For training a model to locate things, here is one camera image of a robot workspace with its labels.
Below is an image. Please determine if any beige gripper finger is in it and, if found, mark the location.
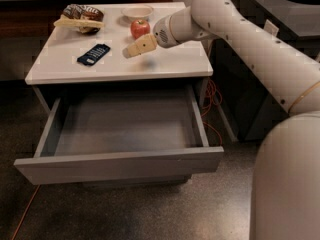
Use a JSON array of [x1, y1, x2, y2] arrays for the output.
[[122, 34, 157, 58]]

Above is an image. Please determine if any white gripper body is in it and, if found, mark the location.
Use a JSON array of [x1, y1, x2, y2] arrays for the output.
[[153, 6, 217, 48]]

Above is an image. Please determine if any red apple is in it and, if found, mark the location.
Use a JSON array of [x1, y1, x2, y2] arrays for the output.
[[130, 19, 150, 39]]

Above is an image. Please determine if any grey top drawer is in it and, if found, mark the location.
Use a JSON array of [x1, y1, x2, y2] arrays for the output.
[[14, 86, 223, 185]]

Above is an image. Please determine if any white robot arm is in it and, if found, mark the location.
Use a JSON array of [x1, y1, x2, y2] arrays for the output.
[[125, 0, 320, 240]]

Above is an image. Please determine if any grey drawer cabinet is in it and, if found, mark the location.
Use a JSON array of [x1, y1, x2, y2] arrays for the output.
[[25, 2, 214, 185]]

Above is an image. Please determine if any white bowl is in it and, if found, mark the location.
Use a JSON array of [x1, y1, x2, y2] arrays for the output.
[[122, 4, 154, 21]]

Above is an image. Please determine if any dark blue snack bar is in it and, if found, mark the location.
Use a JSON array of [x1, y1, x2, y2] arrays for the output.
[[77, 44, 111, 66]]

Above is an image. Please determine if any brown chip bag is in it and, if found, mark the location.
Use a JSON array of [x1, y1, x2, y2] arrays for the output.
[[54, 4, 104, 34]]

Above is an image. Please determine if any black waste bin cabinet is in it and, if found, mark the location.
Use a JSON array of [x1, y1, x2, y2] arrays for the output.
[[210, 0, 320, 141]]

